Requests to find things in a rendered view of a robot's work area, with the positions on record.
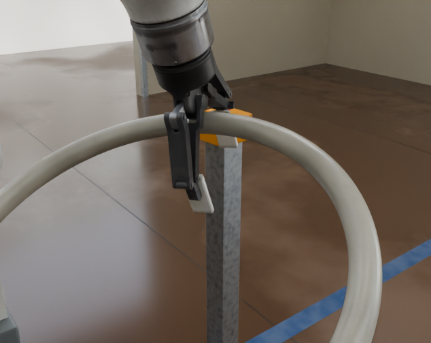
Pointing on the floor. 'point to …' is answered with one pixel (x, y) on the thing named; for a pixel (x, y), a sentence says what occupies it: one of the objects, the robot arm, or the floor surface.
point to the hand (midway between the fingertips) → (215, 171)
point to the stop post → (223, 237)
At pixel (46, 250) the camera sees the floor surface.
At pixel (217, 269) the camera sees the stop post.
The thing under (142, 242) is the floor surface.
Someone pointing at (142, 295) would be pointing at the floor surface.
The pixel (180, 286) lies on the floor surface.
